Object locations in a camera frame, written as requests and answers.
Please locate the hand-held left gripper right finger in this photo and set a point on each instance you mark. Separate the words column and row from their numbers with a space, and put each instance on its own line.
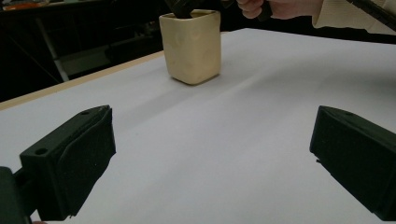
column 358, row 155

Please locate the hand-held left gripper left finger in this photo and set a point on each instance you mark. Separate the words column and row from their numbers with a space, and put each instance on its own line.
column 68, row 161

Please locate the beige square cup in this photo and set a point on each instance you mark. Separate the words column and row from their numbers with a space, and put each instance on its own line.
column 193, row 46

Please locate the black spatula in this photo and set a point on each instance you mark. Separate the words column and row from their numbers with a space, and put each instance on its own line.
column 182, row 7

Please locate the white-legged background table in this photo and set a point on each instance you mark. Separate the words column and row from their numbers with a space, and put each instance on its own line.
column 53, row 53

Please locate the white table mat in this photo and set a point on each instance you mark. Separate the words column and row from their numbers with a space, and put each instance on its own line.
column 218, row 140

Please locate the orange object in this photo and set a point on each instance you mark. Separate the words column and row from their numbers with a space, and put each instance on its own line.
column 26, row 5

